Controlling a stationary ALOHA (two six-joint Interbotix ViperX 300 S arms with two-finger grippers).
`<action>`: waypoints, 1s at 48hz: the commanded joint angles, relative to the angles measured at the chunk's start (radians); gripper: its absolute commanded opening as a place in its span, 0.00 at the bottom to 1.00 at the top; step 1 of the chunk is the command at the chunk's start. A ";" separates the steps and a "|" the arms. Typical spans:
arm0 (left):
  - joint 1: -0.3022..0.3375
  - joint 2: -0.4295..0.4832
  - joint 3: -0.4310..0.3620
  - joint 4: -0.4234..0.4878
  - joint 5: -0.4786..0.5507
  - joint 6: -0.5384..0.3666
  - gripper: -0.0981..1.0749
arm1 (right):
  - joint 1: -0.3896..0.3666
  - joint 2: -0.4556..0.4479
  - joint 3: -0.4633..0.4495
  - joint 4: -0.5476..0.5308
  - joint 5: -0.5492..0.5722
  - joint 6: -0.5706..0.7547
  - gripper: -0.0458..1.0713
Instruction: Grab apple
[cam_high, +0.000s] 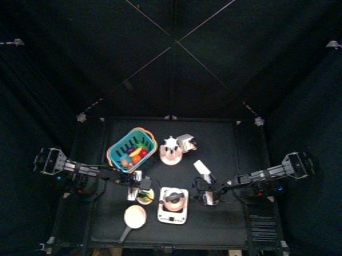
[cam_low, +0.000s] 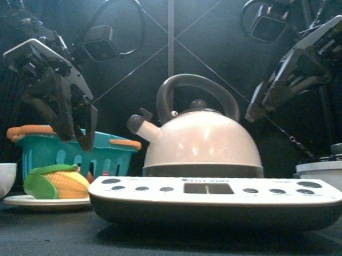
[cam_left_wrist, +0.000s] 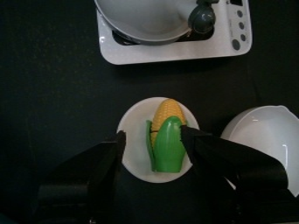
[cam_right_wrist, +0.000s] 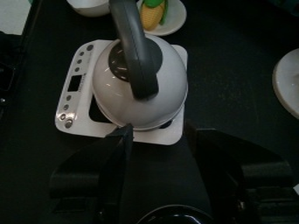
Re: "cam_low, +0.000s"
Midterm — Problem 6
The yellow toy corn green husk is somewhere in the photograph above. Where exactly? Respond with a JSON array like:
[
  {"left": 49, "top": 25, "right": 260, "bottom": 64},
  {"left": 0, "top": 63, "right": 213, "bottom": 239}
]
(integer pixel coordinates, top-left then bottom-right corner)
[{"left": 22, "top": 163, "right": 92, "bottom": 200}]

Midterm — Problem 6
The white toy frying pan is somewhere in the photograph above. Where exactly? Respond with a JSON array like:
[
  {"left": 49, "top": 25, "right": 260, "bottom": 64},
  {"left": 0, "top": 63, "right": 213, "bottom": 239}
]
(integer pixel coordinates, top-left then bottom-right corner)
[{"left": 0, "top": 162, "right": 18, "bottom": 200}]

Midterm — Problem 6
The white toy pot grey lid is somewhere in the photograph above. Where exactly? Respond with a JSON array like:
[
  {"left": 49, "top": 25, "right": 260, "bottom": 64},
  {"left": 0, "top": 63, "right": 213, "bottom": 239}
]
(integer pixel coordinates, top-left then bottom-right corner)
[{"left": 292, "top": 142, "right": 342, "bottom": 193}]

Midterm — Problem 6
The small white plate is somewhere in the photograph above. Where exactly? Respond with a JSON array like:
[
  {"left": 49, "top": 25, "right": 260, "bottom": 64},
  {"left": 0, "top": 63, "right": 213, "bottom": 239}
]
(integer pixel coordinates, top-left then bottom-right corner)
[{"left": 2, "top": 194, "right": 93, "bottom": 211}]

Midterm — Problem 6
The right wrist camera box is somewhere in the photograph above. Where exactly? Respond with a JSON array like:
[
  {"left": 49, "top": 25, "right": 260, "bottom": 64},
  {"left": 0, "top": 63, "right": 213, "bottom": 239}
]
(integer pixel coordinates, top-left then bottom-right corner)
[{"left": 247, "top": 12, "right": 291, "bottom": 45}]

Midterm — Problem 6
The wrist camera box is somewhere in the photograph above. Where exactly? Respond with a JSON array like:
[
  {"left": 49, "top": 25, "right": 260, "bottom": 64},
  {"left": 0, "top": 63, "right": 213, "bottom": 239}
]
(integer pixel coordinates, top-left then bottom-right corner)
[
  {"left": 247, "top": 12, "right": 291, "bottom": 45},
  {"left": 81, "top": 24, "right": 120, "bottom": 63}
]

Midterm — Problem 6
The thin diagonal brace cord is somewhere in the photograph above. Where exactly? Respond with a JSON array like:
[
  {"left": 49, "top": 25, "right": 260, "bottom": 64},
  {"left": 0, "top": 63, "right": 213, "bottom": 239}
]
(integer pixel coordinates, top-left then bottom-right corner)
[
  {"left": 92, "top": 0, "right": 224, "bottom": 103},
  {"left": 140, "top": 0, "right": 318, "bottom": 160}
]

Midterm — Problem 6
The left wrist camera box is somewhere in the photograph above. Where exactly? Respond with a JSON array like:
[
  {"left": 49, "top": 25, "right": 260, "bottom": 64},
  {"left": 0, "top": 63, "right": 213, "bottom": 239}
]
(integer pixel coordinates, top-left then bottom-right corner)
[{"left": 81, "top": 24, "right": 120, "bottom": 63}]

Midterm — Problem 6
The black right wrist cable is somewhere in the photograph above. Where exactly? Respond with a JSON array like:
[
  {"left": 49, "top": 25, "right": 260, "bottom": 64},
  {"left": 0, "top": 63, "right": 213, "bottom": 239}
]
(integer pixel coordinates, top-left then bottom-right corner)
[{"left": 239, "top": 0, "right": 271, "bottom": 38}]

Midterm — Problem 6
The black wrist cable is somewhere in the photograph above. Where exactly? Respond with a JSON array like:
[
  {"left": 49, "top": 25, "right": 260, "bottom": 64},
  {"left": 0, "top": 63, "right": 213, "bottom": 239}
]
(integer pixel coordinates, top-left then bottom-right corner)
[
  {"left": 239, "top": 0, "right": 271, "bottom": 38},
  {"left": 72, "top": 0, "right": 147, "bottom": 58}
]

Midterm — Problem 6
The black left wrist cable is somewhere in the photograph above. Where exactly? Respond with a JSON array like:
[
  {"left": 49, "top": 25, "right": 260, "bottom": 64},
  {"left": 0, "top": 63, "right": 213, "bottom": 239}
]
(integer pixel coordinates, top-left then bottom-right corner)
[{"left": 72, "top": 0, "right": 147, "bottom": 58}]

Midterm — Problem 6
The vertical metal frame pole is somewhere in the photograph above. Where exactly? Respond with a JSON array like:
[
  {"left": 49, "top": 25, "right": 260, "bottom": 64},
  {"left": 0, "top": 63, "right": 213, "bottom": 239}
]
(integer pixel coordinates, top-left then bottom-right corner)
[{"left": 167, "top": 0, "right": 175, "bottom": 78}]

